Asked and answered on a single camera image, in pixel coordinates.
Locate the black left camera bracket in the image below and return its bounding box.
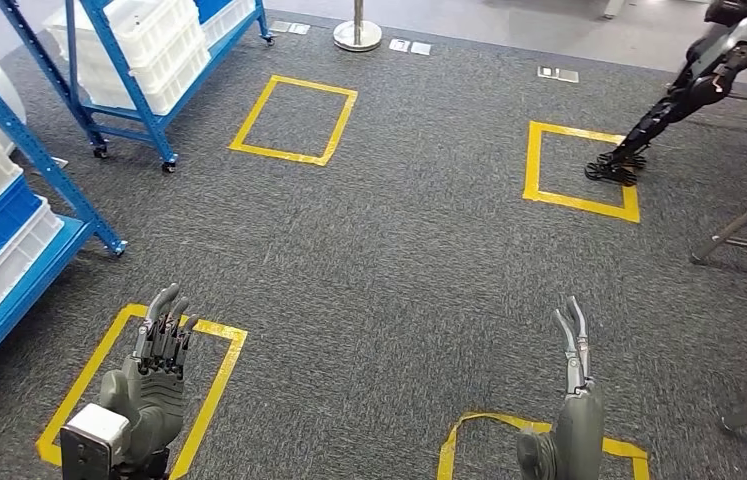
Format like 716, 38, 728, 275
111, 447, 172, 480

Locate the white silver hanging robot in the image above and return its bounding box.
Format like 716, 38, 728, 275
618, 0, 747, 167

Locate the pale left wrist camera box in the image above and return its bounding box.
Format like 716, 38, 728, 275
60, 402, 132, 480

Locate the silver stanchion post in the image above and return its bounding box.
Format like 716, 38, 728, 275
333, 0, 384, 53

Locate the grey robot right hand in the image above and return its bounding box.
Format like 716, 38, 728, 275
516, 296, 606, 480

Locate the blue metal shelf rack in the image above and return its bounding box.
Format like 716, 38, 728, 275
0, 36, 129, 405
0, 0, 276, 175

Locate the yellow floor tape square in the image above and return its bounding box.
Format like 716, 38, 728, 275
35, 303, 249, 480

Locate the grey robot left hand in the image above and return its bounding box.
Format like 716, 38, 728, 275
97, 283, 201, 465

